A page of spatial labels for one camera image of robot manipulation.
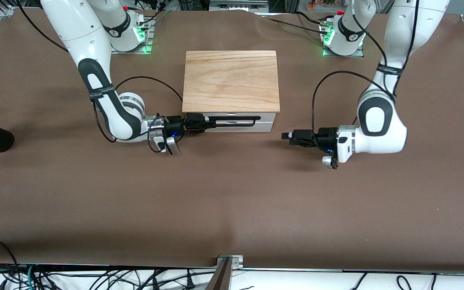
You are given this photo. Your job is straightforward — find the black drawer handle bar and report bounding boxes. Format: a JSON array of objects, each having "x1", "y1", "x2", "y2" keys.
[{"x1": 205, "y1": 116, "x2": 262, "y2": 127}]

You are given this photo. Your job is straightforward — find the grey equipment box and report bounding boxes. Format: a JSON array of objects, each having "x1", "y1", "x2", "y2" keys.
[{"x1": 209, "y1": 0, "x2": 269, "y2": 12}]

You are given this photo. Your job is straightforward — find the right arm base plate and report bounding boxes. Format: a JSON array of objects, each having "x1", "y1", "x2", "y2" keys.
[{"x1": 110, "y1": 10, "x2": 154, "y2": 55}]

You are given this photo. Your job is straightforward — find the wooden drawer cabinet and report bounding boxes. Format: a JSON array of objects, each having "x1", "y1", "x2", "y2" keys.
[{"x1": 182, "y1": 50, "x2": 280, "y2": 133}]

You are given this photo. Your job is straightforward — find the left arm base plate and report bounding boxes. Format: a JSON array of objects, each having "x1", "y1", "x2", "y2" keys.
[{"x1": 321, "y1": 20, "x2": 365, "y2": 58}]

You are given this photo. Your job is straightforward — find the black velcro strap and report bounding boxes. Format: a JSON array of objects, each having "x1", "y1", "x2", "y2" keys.
[
  {"x1": 88, "y1": 85, "x2": 116, "y2": 100},
  {"x1": 377, "y1": 63, "x2": 403, "y2": 76}
]

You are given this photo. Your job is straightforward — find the black base power cable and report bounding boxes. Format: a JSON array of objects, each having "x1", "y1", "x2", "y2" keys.
[{"x1": 256, "y1": 11, "x2": 329, "y2": 33}]

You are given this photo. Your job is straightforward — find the brown table cover mat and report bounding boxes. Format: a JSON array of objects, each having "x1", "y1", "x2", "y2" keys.
[{"x1": 0, "y1": 8, "x2": 464, "y2": 271}]

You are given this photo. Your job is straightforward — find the white drawer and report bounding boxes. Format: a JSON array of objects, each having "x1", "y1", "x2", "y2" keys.
[{"x1": 184, "y1": 112, "x2": 276, "y2": 133}]

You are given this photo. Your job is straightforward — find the aluminium camera mount post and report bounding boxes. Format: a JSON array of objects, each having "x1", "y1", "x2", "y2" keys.
[{"x1": 206, "y1": 255, "x2": 244, "y2": 290}]

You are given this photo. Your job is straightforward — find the green cable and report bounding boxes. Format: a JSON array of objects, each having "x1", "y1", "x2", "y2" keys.
[{"x1": 26, "y1": 264, "x2": 37, "y2": 290}]

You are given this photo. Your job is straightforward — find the tangled black cable bundle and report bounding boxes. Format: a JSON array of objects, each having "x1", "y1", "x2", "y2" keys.
[{"x1": 0, "y1": 264, "x2": 216, "y2": 290}]

